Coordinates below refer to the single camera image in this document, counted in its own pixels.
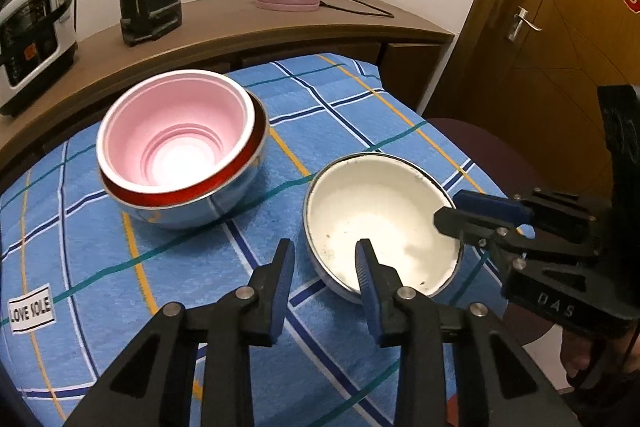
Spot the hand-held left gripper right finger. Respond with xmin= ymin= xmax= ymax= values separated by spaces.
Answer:
xmin=354 ymin=238 xmax=581 ymax=427

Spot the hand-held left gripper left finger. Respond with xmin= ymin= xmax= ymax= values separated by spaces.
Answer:
xmin=65 ymin=238 xmax=297 ymax=427

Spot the silver black rice cooker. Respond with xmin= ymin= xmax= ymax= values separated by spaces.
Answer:
xmin=0 ymin=0 xmax=80 ymax=116

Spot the brown wooden door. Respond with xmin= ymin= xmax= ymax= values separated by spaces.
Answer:
xmin=415 ymin=0 xmax=640 ymax=208

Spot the white enamel bowl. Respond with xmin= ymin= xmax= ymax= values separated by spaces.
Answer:
xmin=303 ymin=153 xmax=463 ymax=305

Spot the pink plastic bowl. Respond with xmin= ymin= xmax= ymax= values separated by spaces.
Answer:
xmin=96 ymin=70 xmax=257 ymax=208

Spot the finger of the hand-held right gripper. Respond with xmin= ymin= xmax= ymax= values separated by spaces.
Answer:
xmin=452 ymin=189 xmax=538 ymax=228
xmin=432 ymin=205 xmax=528 ymax=275

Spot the blue plaid cloth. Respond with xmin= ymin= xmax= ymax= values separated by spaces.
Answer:
xmin=0 ymin=53 xmax=521 ymax=427

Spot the black kettle cable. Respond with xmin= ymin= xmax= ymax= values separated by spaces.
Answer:
xmin=320 ymin=0 xmax=396 ymax=18

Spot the silver door handle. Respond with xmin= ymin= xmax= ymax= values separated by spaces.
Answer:
xmin=507 ymin=7 xmax=543 ymax=42

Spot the brown wooden cabinet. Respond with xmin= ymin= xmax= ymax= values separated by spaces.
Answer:
xmin=0 ymin=0 xmax=456 ymax=188

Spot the dark red stool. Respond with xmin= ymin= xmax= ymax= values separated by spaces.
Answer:
xmin=425 ymin=117 xmax=566 ymax=348

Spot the stainless steel bowl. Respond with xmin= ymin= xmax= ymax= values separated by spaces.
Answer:
xmin=100 ymin=92 xmax=270 ymax=230

